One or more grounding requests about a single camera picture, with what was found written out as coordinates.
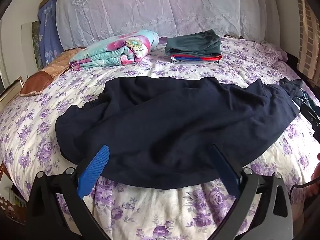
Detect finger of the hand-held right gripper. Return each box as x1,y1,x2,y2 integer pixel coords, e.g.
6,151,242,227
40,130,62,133
300,103,320,137

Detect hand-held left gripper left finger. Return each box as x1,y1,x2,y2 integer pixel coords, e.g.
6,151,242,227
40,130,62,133
25,145,111,240

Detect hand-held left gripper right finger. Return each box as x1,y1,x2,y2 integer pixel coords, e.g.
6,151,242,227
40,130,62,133
209,144,293,240

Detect navy blue pants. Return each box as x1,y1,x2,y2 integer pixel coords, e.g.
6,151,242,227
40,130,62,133
55,76,300,190

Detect person's right hand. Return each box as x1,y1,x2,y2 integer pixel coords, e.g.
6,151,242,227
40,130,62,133
310,152,320,197

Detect dark clothes pile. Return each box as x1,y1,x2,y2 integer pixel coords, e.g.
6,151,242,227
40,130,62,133
279,77,320,111

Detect purple floral pillow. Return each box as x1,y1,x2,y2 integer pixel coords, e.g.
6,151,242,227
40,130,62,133
250,40,288,67

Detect brick patterned curtain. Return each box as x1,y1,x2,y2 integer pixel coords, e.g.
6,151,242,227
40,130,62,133
296,0,320,80

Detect purple floral bedspread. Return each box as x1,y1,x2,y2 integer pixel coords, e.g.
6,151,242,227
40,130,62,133
0,36,320,240

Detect brown satin pillow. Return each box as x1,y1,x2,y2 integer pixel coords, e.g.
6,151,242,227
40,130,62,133
19,47,85,97

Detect folded teal pink floral blanket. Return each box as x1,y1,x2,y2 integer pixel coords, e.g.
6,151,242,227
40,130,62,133
69,30,160,71

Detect folded red blue garment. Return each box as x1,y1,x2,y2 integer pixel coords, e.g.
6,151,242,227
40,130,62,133
171,54,222,64

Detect folded dark green garment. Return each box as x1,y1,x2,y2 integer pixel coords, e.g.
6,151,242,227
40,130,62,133
164,29,222,57

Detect green painting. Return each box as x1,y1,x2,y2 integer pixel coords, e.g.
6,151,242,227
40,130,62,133
21,21,44,71

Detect blue printed cloth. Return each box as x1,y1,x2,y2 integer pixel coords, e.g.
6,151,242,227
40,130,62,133
37,0,64,68

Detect black cable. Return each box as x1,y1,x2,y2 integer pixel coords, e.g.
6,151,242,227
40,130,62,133
289,180,316,198

